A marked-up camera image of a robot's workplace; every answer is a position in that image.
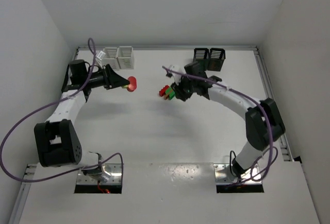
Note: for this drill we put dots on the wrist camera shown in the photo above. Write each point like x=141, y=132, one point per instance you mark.
x=100, y=55
x=176, y=72

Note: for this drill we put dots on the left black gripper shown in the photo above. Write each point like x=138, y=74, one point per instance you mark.
x=108, y=78

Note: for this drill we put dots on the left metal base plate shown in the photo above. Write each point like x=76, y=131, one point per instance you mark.
x=107, y=174

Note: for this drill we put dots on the left white slotted container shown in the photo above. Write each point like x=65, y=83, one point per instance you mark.
x=111, y=58

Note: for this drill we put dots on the right white slotted container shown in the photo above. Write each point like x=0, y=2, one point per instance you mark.
x=126, y=57

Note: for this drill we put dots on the metal base plate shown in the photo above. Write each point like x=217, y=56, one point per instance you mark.
x=223, y=176
x=107, y=174

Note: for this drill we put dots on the red round lego piece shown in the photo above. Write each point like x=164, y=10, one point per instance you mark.
x=132, y=84

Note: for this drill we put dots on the left black slotted container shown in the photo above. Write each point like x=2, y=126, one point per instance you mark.
x=201, y=55

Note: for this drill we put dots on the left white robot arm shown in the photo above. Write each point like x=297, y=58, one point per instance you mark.
x=56, y=139

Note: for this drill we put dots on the black slotted container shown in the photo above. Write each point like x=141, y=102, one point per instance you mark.
x=201, y=55
x=216, y=59

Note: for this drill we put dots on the white slotted container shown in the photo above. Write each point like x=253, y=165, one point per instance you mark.
x=111, y=58
x=126, y=57

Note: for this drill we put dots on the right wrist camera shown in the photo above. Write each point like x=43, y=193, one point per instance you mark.
x=176, y=72

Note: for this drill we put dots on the red lego brick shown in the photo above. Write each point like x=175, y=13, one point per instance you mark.
x=162, y=92

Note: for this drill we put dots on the right black slotted container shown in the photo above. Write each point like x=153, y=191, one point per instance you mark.
x=216, y=59

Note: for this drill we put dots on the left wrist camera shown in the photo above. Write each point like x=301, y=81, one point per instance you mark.
x=100, y=55

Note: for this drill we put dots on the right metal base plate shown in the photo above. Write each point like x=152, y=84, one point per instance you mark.
x=223, y=176

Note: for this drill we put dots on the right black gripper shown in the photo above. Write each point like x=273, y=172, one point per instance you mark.
x=182, y=91

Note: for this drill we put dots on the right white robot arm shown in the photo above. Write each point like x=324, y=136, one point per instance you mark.
x=263, y=122

